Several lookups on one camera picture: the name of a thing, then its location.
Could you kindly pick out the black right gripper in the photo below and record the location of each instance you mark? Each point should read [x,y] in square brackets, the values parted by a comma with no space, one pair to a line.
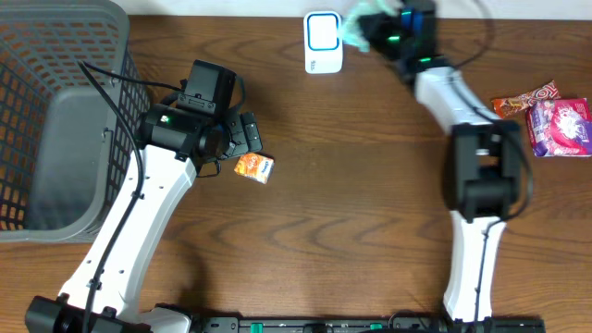
[370,26]

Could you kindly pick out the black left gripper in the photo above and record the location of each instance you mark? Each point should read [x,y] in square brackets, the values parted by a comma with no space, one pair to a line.
[250,134]

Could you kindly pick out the teal packet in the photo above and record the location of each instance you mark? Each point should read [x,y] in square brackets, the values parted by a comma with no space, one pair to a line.
[350,31]

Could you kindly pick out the orange small box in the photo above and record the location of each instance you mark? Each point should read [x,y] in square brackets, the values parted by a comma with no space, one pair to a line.
[255,166]

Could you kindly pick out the red Top chocolate bar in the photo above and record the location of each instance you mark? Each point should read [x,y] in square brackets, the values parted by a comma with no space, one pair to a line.
[509,106]

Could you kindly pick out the red purple snack packet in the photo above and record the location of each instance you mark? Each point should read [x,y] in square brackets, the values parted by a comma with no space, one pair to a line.
[560,128]

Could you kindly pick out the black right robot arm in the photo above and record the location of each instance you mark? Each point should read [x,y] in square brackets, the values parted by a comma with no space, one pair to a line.
[487,180]

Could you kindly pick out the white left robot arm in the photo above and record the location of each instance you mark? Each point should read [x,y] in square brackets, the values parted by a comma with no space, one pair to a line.
[103,294]

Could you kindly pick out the white barcode scanner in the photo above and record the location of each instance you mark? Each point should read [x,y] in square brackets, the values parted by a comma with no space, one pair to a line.
[323,48]

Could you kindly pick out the grey plastic basket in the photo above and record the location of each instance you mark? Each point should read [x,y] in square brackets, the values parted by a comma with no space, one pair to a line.
[69,87]

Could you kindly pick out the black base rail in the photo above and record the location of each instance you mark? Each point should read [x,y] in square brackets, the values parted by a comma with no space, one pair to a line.
[399,322]

